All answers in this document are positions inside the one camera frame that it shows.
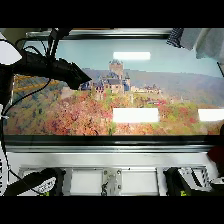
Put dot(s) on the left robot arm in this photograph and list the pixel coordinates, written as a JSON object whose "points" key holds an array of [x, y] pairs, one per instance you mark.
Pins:
{"points": [[33, 64]]}

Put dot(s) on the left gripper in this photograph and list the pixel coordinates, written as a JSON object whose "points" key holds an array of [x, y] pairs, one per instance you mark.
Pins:
{"points": [[71, 75]]}

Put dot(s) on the white garment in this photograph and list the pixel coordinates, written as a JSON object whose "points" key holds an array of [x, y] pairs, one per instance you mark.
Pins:
{"points": [[206, 41]]}

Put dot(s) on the silver frame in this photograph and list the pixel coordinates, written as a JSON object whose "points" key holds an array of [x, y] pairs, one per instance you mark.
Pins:
{"points": [[133, 151]]}

